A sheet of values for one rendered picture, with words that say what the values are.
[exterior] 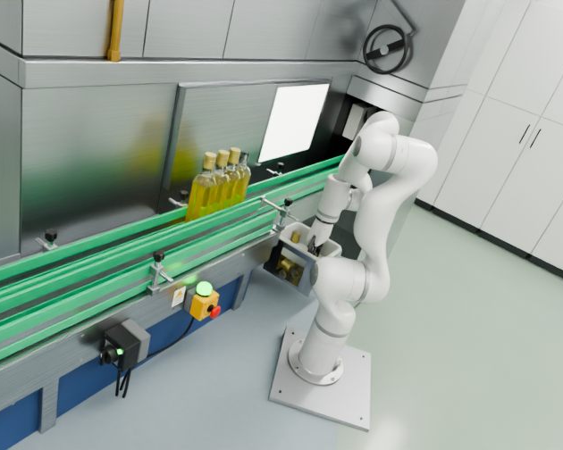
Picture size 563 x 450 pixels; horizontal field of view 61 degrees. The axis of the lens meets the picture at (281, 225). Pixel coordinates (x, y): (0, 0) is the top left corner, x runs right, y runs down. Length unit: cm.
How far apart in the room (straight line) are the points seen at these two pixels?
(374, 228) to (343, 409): 59
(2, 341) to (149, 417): 49
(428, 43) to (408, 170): 111
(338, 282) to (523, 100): 386
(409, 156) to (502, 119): 381
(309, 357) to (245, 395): 23
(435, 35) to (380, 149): 115
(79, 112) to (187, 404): 84
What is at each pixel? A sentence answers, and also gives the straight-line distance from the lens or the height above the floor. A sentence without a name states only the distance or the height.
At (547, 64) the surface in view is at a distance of 497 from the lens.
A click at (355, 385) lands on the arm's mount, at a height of 78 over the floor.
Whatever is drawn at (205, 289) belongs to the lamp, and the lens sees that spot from 141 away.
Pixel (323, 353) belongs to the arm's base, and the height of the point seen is 88.
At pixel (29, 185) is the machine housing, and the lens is 131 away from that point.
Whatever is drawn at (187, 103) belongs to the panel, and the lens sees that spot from 149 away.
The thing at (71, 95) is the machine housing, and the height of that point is 148.
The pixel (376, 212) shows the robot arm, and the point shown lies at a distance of 129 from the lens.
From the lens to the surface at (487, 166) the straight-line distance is 511.
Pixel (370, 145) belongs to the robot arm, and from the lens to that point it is 122.
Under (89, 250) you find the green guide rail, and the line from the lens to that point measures 136.
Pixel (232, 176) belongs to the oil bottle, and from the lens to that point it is 156.
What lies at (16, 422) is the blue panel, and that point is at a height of 83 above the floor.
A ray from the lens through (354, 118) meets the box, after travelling 258.
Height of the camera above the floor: 188
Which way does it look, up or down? 28 degrees down
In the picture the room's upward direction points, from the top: 17 degrees clockwise
